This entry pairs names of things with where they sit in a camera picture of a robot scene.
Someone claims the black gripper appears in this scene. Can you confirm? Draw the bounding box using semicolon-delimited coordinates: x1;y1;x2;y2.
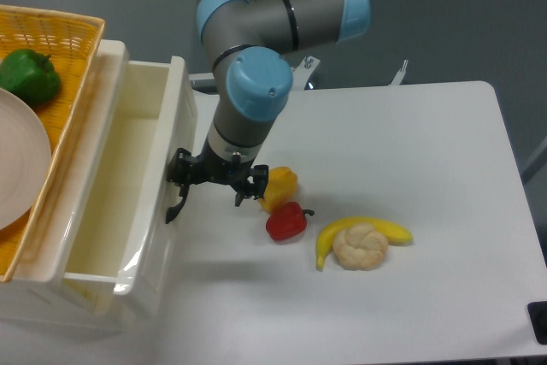
166;146;269;207

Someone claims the black top drawer handle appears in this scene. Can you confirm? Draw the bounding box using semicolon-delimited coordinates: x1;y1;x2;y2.
165;185;190;224

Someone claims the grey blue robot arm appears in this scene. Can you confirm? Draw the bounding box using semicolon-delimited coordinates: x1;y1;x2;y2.
167;0;371;202

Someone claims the white drawer cabinet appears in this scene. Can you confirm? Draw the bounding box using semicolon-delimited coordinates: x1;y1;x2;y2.
0;38;172;332

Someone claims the yellow bell pepper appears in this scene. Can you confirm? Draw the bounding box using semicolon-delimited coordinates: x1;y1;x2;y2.
259;166;298;214

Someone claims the red bell pepper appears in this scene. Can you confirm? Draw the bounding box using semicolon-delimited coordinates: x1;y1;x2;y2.
266;202;315;241

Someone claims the round bread roll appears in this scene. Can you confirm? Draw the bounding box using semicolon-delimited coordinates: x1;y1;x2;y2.
332;223;389;270

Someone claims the yellow banana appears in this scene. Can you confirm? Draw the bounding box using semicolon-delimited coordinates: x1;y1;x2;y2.
315;215;414;271

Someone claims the beige plate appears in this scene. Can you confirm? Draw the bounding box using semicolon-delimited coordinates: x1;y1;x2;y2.
1;90;51;228

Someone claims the yellow woven basket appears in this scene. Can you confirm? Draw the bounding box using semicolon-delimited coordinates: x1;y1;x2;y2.
1;4;105;283

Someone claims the green bell pepper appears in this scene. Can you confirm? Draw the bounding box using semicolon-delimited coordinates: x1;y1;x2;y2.
1;49;62;107

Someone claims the black object at table edge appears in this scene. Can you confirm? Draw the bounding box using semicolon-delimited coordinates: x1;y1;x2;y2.
527;301;547;345

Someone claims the white metal base frame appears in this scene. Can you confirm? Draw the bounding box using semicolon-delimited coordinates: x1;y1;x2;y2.
190;56;409;94

